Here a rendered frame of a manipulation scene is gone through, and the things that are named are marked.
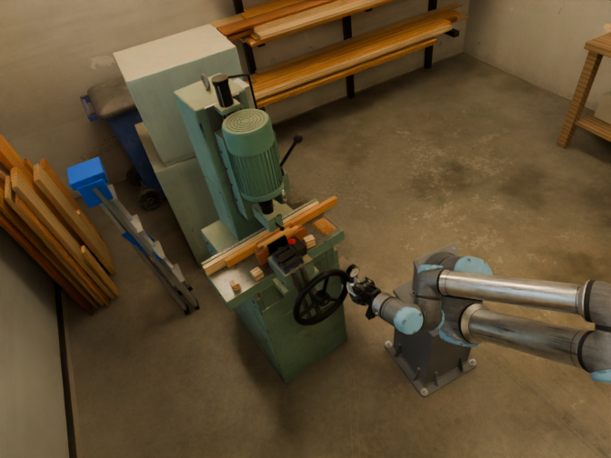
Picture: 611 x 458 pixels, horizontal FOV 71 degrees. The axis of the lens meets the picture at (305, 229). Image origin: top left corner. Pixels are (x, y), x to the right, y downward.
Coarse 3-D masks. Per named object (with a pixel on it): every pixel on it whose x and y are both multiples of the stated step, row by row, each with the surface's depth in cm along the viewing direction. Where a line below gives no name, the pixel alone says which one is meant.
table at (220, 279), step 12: (324, 216) 198; (312, 228) 194; (336, 228) 192; (324, 240) 188; (336, 240) 192; (312, 252) 186; (240, 264) 184; (252, 264) 183; (264, 264) 182; (216, 276) 181; (228, 276) 180; (240, 276) 179; (264, 276) 178; (312, 276) 179; (216, 288) 176; (228, 288) 175; (252, 288) 175; (264, 288) 180; (228, 300) 171; (240, 300) 175
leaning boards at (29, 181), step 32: (0, 160) 246; (0, 192) 231; (32, 192) 240; (64, 192) 298; (0, 224) 225; (32, 224) 238; (64, 224) 277; (32, 256) 244; (64, 256) 254; (96, 256) 298; (64, 288) 266; (96, 288) 283
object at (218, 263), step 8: (304, 208) 197; (296, 216) 194; (264, 232) 189; (248, 240) 187; (256, 240) 187; (240, 248) 184; (224, 256) 182; (208, 264) 179; (216, 264) 181; (224, 264) 184; (208, 272) 181
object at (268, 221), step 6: (252, 204) 185; (258, 204) 184; (258, 210) 182; (276, 210) 180; (258, 216) 184; (264, 216) 178; (270, 216) 178; (276, 216) 178; (264, 222) 181; (270, 222) 177; (276, 222) 180; (282, 222) 182; (270, 228) 180; (276, 228) 182
